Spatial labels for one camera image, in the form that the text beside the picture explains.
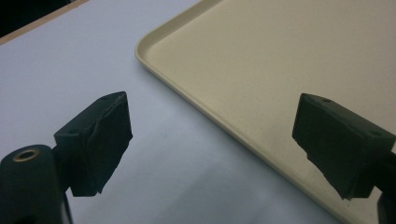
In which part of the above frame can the beige plastic tray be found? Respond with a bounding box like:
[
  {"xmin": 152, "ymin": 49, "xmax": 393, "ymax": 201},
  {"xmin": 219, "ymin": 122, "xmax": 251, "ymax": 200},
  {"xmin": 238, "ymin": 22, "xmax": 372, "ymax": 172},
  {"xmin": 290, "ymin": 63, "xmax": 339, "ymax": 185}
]
[{"xmin": 134, "ymin": 0, "xmax": 396, "ymax": 224}]

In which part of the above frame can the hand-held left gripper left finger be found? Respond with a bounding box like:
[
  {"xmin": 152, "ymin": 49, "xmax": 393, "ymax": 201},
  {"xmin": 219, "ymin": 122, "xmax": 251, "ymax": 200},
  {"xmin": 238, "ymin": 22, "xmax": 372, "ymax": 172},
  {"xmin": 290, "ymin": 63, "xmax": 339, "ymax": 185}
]
[{"xmin": 53, "ymin": 91, "xmax": 134, "ymax": 198}]

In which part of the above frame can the wooden table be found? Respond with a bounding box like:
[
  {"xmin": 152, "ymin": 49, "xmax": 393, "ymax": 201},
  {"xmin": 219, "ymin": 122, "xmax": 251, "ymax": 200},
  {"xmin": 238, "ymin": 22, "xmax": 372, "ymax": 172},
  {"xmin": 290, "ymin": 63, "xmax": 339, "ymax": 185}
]
[{"xmin": 0, "ymin": 0, "xmax": 90, "ymax": 47}]

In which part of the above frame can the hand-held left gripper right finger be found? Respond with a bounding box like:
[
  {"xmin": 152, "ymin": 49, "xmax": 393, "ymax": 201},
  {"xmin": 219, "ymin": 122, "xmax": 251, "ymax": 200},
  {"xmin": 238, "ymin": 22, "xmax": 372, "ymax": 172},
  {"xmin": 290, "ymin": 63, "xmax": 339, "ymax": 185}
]
[{"xmin": 291, "ymin": 92, "xmax": 396, "ymax": 200}]

